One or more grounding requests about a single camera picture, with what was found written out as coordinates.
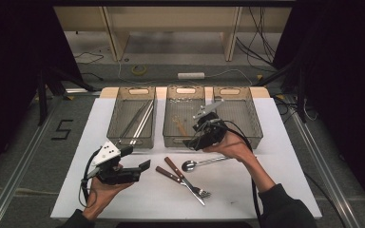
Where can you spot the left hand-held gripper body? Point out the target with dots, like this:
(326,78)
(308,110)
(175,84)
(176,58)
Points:
(107,155)

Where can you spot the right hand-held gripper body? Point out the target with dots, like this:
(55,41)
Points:
(210,129)

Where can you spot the smoked clear plastic bin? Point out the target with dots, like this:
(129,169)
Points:
(180,109)
(244,117)
(120,139)

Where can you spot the amber clear plastic spoon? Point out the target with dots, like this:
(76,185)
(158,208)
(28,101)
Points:
(181,127)

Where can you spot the metal spoon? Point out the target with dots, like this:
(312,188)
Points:
(188,165)

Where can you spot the white chopstick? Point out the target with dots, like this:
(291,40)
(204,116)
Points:
(142,123)
(145,122)

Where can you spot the person's right hand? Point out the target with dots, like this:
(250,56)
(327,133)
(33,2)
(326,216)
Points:
(234,147)

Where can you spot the person's left hand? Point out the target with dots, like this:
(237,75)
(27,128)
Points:
(103,198)

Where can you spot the white power strip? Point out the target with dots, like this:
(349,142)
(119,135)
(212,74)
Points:
(190,75)

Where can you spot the white table cover sheet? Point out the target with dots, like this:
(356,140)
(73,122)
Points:
(234,190)

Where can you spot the yellow tape roll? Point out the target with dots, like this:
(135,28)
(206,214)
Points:
(133,70)

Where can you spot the black metal stand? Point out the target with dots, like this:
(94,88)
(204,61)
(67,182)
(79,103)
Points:
(42,95)
(301,95)

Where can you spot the wooden shelf unit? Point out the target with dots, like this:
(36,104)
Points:
(117,38)

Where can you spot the black curtain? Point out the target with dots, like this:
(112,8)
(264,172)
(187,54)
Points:
(9,63)
(345,79)

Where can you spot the aluminium floor rail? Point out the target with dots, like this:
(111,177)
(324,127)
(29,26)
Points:
(329,177)
(12,177)

